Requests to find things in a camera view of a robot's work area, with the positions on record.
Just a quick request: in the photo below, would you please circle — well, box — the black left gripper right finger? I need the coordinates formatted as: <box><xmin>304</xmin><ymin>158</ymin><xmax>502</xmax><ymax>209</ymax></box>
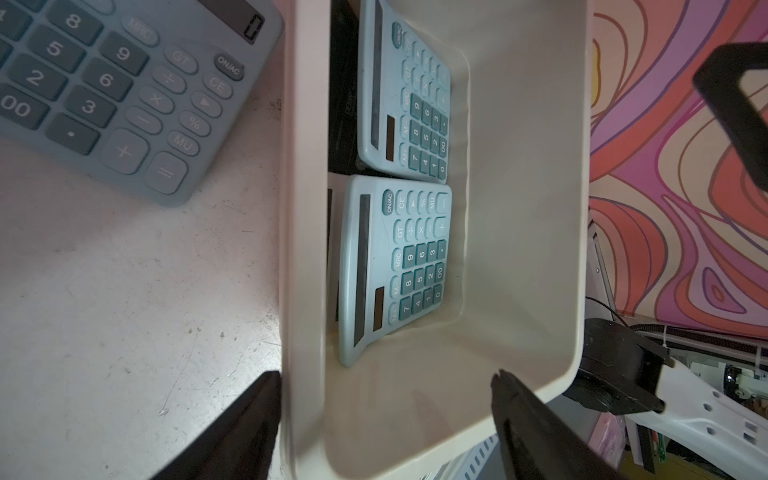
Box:
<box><xmin>491</xmin><ymin>370</ymin><xmax>621</xmax><ymax>480</ymax></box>

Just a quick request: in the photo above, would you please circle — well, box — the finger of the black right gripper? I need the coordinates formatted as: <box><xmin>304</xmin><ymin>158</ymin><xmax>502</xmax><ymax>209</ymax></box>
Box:
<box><xmin>693</xmin><ymin>42</ymin><xmax>767</xmax><ymax>191</ymax></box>

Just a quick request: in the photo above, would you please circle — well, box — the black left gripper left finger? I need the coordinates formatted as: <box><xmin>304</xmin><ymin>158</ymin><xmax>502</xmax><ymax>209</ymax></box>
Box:
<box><xmin>154</xmin><ymin>371</ymin><xmax>282</xmax><ymax>480</ymax></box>

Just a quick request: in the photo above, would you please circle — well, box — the white plastic storage box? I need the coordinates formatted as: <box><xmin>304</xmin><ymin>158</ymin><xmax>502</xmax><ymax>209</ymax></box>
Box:
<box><xmin>279</xmin><ymin>1</ymin><xmax>594</xmax><ymax>479</ymax></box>

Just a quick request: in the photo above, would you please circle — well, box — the light blue calculator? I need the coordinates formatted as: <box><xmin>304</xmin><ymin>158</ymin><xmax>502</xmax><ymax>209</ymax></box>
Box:
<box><xmin>1</xmin><ymin>0</ymin><xmax>284</xmax><ymax>207</ymax></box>
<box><xmin>357</xmin><ymin>0</ymin><xmax>451</xmax><ymax>184</ymax></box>
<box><xmin>338</xmin><ymin>175</ymin><xmax>453</xmax><ymax>367</ymax></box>

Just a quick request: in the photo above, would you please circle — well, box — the pink calculator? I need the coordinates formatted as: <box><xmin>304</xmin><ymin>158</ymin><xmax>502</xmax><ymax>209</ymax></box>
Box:
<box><xmin>326</xmin><ymin>173</ymin><xmax>349</xmax><ymax>333</ymax></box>

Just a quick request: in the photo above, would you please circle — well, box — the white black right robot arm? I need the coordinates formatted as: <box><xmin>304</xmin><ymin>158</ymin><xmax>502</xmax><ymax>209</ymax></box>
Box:
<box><xmin>565</xmin><ymin>42</ymin><xmax>767</xmax><ymax>479</ymax></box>

